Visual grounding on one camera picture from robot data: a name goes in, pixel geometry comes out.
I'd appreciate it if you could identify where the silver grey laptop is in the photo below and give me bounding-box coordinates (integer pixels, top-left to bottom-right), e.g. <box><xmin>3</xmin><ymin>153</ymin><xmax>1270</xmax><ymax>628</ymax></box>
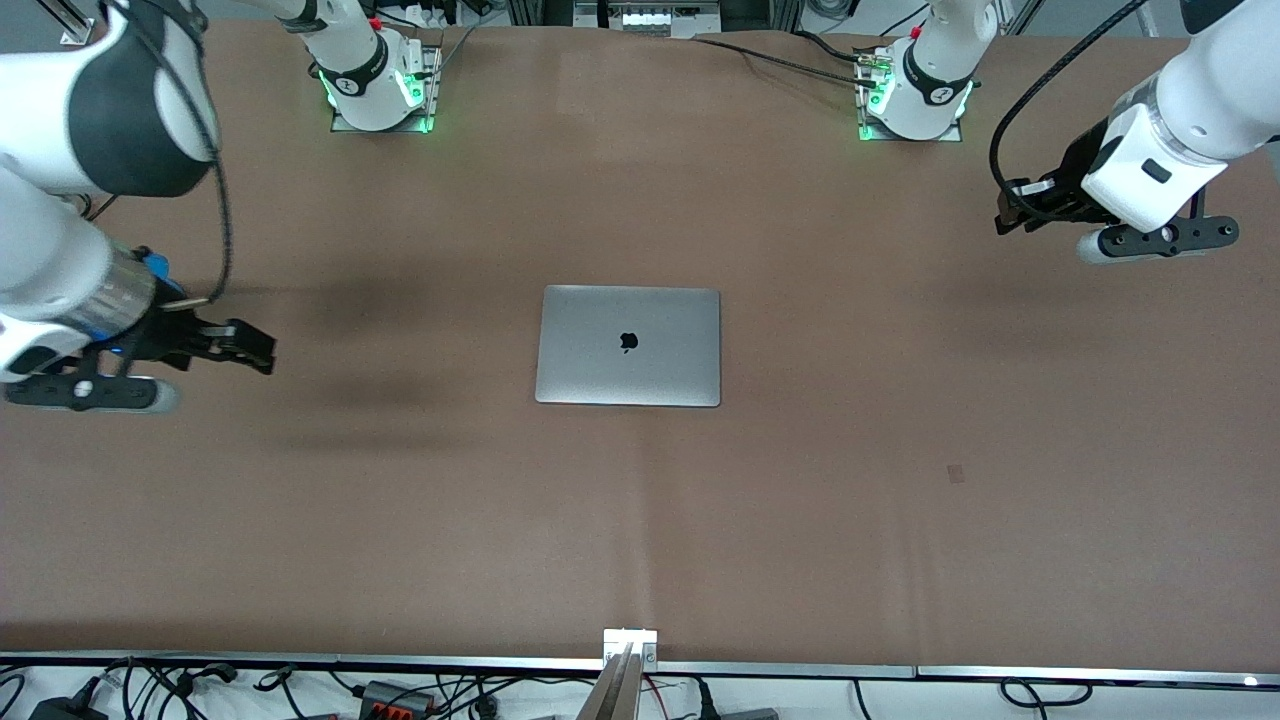
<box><xmin>535</xmin><ymin>285</ymin><xmax>723</xmax><ymax>409</ymax></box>

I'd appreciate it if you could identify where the brown table mat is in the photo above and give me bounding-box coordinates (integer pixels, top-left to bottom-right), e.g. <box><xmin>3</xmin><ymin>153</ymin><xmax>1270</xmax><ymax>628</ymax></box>
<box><xmin>0</xmin><ymin>20</ymin><xmax>1280</xmax><ymax>669</ymax></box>

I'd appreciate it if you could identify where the black power adapter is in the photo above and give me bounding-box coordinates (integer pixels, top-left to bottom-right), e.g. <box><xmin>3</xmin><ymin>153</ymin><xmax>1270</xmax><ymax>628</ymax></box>
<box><xmin>28</xmin><ymin>695</ymin><xmax>109</xmax><ymax>720</ymax></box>

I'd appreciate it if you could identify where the black orange connector box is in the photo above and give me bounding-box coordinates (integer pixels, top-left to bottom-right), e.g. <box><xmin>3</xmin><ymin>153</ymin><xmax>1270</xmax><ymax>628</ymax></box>
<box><xmin>355</xmin><ymin>680</ymin><xmax>439</xmax><ymax>717</ymax></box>

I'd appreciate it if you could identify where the white power strip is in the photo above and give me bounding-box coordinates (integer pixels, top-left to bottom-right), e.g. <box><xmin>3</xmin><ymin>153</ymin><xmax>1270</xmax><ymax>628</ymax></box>
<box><xmin>573</xmin><ymin>0</ymin><xmax>723</xmax><ymax>39</ymax></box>

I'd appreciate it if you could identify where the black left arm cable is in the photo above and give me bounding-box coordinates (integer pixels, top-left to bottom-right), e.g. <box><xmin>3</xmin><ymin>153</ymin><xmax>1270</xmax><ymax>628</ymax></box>
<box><xmin>988</xmin><ymin>0</ymin><xmax>1151</xmax><ymax>219</ymax></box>

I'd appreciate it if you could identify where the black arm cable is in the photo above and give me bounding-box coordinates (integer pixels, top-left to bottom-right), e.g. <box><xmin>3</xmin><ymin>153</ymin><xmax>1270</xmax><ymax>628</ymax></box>
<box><xmin>988</xmin><ymin>0</ymin><xmax>1151</xmax><ymax>219</ymax></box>
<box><xmin>120</xmin><ymin>0</ymin><xmax>234</xmax><ymax>306</ymax></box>

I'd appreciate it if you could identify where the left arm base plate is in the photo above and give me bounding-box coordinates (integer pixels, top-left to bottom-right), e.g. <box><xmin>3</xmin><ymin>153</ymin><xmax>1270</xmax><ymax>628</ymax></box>
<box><xmin>856</xmin><ymin>44</ymin><xmax>965</xmax><ymax>143</ymax></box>

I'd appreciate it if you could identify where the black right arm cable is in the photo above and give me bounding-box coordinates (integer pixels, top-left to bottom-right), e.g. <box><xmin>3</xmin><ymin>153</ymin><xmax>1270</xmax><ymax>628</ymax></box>
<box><xmin>120</xmin><ymin>0</ymin><xmax>234</xmax><ymax>306</ymax></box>

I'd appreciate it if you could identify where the thick black table cable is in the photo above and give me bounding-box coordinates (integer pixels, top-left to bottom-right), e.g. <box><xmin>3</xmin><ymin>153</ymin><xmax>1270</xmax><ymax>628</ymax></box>
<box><xmin>792</xmin><ymin>28</ymin><xmax>869</xmax><ymax>65</ymax></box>

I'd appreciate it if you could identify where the black braided table cable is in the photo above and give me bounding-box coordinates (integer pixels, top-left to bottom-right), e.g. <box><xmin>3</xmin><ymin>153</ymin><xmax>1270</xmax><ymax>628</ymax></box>
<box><xmin>692</xmin><ymin>36</ymin><xmax>869</xmax><ymax>83</ymax></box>

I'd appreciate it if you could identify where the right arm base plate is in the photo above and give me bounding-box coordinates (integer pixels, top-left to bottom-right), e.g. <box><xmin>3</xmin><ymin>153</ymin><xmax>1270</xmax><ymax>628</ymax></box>
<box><xmin>328</xmin><ymin>44</ymin><xmax>444</xmax><ymax>134</ymax></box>

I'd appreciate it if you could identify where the aluminium frame corner bracket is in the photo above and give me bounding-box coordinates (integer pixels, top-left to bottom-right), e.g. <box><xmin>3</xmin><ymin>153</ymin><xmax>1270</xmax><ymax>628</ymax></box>
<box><xmin>35</xmin><ymin>0</ymin><xmax>101</xmax><ymax>47</ymax></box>

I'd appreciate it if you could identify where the silver table edge rail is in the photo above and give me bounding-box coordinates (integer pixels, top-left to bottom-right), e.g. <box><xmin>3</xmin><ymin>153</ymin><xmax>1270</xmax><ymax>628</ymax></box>
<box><xmin>0</xmin><ymin>652</ymin><xmax>1280</xmax><ymax>689</ymax></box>

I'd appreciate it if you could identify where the black looped floor cable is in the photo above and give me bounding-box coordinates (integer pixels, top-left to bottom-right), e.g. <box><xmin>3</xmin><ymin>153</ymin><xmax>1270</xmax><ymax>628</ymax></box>
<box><xmin>1000</xmin><ymin>678</ymin><xmax>1096</xmax><ymax>709</ymax></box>

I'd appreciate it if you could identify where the aluminium camera post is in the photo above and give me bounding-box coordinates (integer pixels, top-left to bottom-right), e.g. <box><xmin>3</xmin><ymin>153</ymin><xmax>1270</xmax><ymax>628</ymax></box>
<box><xmin>575</xmin><ymin>627</ymin><xmax>661</xmax><ymax>720</ymax></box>

